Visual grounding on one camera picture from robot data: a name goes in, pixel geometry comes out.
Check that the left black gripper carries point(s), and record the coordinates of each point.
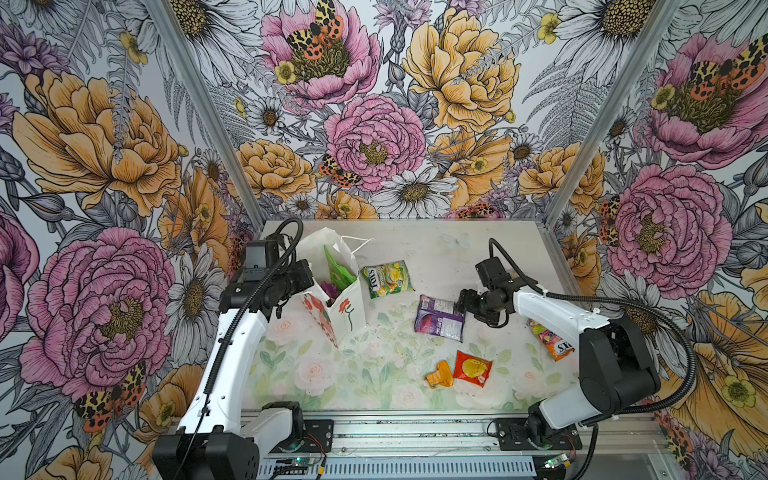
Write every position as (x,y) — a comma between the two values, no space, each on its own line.
(301,268)

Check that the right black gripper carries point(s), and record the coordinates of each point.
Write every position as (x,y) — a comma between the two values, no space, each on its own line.
(466,301)

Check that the magenta snack bag yellow letters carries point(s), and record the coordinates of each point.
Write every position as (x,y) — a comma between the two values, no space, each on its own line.
(331,290)

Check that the green Lays chips bag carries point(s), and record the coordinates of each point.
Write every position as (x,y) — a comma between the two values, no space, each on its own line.
(340,276)

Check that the purple white snack bag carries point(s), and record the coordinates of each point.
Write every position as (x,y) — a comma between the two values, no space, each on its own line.
(440,318)

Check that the white paper bag red flower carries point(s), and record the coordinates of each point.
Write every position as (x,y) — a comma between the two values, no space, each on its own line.
(346,317)

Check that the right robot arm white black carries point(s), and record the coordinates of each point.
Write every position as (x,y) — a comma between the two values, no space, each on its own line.
(615,368)

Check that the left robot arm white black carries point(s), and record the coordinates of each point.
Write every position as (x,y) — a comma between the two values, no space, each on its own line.
(211,441)

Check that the Fox's red fruit candy bag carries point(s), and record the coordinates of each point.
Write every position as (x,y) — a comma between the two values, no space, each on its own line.
(557,347)

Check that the Fox's spring tea candy bag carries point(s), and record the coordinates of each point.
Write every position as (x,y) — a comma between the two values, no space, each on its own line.
(387,279)

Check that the red yellow snack packet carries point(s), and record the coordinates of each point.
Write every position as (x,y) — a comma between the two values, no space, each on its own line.
(472,369)

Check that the small orange snack packet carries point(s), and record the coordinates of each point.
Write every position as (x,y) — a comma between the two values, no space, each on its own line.
(441,377)

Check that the small green circuit board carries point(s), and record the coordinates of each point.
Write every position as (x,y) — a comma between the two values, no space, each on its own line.
(559,461)

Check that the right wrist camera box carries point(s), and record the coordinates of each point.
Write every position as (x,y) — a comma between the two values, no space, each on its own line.
(492,273)

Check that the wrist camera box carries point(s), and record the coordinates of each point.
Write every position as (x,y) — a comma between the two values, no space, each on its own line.
(492,273)
(260,257)

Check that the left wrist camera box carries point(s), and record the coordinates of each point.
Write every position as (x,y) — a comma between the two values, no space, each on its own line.
(260,257)

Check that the left aluminium corner post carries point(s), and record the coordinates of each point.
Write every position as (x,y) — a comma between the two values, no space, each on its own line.
(185,64)

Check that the aluminium corner post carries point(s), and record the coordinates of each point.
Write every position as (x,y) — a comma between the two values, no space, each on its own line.
(659,20)
(185,64)

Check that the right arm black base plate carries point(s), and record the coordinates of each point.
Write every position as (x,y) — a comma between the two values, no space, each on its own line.
(530,434)

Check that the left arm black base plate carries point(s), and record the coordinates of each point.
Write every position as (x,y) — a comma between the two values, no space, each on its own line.
(317,438)

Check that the aluminium front rail frame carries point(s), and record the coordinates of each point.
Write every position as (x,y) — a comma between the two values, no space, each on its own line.
(450,433)

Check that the white slotted cable duct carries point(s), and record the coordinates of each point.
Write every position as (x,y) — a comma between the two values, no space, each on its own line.
(494,467)

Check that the right aluminium corner post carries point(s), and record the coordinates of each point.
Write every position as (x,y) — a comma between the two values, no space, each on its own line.
(659,20)

